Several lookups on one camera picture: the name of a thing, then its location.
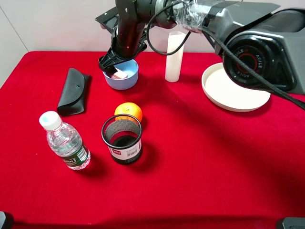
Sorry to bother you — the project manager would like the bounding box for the tall white cylinder cup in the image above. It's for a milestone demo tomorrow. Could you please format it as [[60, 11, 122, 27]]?
[[165, 31, 186, 83]]

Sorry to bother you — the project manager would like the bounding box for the orange fruit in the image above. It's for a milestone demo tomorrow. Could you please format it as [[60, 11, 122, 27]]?
[[114, 102, 143, 122]]

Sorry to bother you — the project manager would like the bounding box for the cream round plate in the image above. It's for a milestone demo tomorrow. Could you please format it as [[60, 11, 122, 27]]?
[[201, 63, 271, 113]]

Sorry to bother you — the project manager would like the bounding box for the black glasses case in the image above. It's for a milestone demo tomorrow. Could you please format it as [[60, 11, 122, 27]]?
[[57, 68, 91, 116]]

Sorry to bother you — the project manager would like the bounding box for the black cable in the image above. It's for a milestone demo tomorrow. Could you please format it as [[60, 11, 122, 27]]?
[[145, 0, 305, 110]]

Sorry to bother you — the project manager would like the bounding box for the blue plastic bowl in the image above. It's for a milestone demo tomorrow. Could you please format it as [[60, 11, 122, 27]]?
[[103, 60, 139, 90]]

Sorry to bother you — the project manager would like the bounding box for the black mesh pen holder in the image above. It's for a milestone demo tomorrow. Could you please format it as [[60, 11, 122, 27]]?
[[101, 114, 142, 165]]

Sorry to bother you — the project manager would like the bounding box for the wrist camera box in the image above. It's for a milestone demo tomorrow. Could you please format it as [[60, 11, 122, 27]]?
[[95, 7, 119, 33]]

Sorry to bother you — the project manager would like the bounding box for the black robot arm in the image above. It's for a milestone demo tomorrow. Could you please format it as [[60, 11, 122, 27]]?
[[96, 0, 305, 94]]

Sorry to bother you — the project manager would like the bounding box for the clear water bottle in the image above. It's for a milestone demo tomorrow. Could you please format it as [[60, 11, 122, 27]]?
[[39, 111, 91, 170]]

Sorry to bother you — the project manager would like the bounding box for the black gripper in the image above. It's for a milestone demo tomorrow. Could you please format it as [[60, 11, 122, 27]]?
[[98, 47, 130, 77]]

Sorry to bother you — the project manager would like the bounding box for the red tablecloth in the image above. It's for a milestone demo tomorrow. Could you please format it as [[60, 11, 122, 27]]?
[[0, 52, 305, 229]]

